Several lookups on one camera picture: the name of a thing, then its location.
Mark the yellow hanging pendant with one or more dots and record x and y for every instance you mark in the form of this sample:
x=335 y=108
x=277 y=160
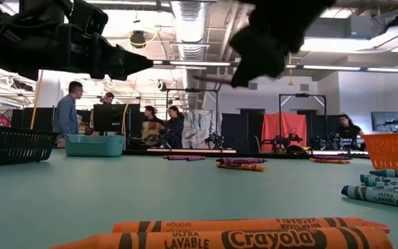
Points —
x=290 y=82

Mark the black partition panel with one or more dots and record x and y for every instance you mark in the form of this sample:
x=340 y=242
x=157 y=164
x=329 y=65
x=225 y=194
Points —
x=23 y=119
x=240 y=128
x=327 y=126

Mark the teal table mat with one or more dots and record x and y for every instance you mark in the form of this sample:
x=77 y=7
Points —
x=81 y=193

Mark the grey rectangular air duct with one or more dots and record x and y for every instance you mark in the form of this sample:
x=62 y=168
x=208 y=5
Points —
x=337 y=27

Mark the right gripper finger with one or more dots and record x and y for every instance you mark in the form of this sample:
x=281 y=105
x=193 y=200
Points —
x=257 y=57

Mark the black plastic basket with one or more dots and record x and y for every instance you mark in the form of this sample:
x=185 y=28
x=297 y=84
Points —
x=12 y=145

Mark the black round ceiling lamp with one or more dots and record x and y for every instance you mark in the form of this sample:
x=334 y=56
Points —
x=161 y=85

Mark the white tube light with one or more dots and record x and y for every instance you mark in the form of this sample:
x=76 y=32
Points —
x=392 y=70
x=202 y=63
x=330 y=67

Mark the orange plastic basket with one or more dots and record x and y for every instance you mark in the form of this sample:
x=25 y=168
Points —
x=392 y=150

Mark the white leaf-patterned cloth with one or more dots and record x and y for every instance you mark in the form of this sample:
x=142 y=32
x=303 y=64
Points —
x=200 y=124

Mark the orange hanging cloth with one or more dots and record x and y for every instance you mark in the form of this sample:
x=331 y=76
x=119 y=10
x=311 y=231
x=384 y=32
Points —
x=273 y=124

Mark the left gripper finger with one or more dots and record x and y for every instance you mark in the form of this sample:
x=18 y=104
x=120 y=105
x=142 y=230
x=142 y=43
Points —
x=123 y=64

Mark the silver round ceiling duct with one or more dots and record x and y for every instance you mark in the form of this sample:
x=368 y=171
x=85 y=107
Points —
x=189 y=27

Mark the grey wall vent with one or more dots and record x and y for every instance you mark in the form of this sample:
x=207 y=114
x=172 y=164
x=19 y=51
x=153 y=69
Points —
x=304 y=87
x=253 y=86

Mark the black metal frame stand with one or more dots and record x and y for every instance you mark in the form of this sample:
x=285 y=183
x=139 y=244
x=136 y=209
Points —
x=302 y=94
x=192 y=90

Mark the dark wall screen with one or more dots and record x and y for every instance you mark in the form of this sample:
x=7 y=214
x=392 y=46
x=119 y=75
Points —
x=382 y=119

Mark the teal plastic basket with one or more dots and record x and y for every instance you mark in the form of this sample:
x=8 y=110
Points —
x=93 y=147

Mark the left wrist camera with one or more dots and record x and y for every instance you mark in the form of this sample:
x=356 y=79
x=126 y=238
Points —
x=90 y=15

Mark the person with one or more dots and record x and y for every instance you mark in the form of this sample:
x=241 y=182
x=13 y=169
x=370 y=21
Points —
x=150 y=126
x=66 y=114
x=348 y=129
x=175 y=128
x=108 y=98

